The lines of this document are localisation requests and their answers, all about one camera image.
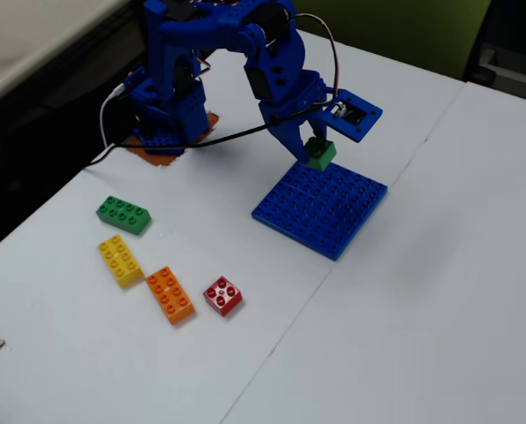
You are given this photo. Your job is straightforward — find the white cable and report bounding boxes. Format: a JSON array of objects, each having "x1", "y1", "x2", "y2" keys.
[{"x1": 99, "y1": 85, "x2": 128, "y2": 149}]

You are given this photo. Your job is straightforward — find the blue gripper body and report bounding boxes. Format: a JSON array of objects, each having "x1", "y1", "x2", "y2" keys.
[{"x1": 257, "y1": 69, "x2": 329, "y2": 128}]

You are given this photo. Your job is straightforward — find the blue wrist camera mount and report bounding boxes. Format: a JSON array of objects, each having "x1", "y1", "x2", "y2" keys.
[{"x1": 318, "y1": 87, "x2": 384, "y2": 144}]

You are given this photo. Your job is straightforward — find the yellow 2x4 block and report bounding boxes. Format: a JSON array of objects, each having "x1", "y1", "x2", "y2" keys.
[{"x1": 96, "y1": 233, "x2": 145, "y2": 290}]

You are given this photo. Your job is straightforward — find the green 2x2 block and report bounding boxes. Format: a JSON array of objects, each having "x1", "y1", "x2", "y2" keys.
[{"x1": 298, "y1": 136, "x2": 338, "y2": 172}]

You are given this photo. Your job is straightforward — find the blue 8x8 plate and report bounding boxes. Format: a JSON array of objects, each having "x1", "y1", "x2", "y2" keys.
[{"x1": 251, "y1": 159, "x2": 389, "y2": 262}]

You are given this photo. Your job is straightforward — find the green 2x4 block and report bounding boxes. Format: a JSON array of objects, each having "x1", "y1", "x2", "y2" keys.
[{"x1": 95, "y1": 194, "x2": 153, "y2": 237}]

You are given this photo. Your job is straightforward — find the green chair back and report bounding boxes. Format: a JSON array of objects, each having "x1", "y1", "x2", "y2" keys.
[{"x1": 289, "y1": 0, "x2": 493, "y2": 82}]

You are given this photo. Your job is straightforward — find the orange 2x4 block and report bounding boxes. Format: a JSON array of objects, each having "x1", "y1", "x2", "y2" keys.
[{"x1": 145, "y1": 265, "x2": 197, "y2": 327}]

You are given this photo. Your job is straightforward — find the white foam board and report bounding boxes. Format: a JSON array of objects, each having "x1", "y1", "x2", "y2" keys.
[
  {"x1": 221, "y1": 81, "x2": 526, "y2": 424},
  {"x1": 0, "y1": 26, "x2": 467, "y2": 424}
]

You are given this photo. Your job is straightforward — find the red 2x2 block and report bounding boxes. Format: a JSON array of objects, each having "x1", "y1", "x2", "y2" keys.
[{"x1": 202, "y1": 276, "x2": 244, "y2": 318}]

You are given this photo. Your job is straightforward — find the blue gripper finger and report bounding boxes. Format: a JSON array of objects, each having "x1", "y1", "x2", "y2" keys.
[
  {"x1": 308, "y1": 111, "x2": 331, "y2": 142},
  {"x1": 268, "y1": 116, "x2": 312, "y2": 163}
]

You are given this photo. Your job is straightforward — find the white desk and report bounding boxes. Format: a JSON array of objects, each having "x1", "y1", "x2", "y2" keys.
[{"x1": 0, "y1": 0, "x2": 134, "y2": 114}]

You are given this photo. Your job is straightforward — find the grey box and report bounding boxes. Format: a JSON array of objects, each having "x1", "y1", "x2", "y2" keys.
[{"x1": 473, "y1": 42, "x2": 526, "y2": 106}]

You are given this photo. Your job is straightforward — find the red white servo wire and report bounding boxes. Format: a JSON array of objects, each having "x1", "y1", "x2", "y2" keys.
[
  {"x1": 191, "y1": 48, "x2": 214, "y2": 75},
  {"x1": 288, "y1": 12, "x2": 342, "y2": 96}
]

